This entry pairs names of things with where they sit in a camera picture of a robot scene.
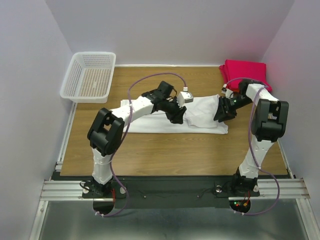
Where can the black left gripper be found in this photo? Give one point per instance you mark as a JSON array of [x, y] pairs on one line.
[[176, 117]]

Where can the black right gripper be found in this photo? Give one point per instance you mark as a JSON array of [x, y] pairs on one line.
[[224, 113]]

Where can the white t-shirt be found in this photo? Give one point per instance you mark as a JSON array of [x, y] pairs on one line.
[[198, 118]]

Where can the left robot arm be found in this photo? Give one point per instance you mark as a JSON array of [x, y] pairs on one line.
[[110, 127]]

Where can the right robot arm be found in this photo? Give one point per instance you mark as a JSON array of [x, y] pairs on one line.
[[267, 123]]

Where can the folded red t-shirt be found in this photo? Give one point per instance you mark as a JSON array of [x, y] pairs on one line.
[[233, 71]]

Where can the white plastic basket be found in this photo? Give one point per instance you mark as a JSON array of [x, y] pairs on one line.
[[89, 76]]

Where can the circuit board with leds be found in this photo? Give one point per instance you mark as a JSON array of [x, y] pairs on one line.
[[241, 204]]

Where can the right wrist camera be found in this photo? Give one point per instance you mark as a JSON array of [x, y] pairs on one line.
[[227, 92]]

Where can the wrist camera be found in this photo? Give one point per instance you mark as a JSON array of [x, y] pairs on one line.
[[184, 97], [227, 92]]

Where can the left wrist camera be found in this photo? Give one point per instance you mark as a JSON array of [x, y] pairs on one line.
[[184, 97]]

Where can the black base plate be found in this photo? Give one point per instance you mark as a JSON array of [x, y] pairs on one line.
[[153, 192]]

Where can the aluminium rail frame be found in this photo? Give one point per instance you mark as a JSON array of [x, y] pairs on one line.
[[282, 211]]

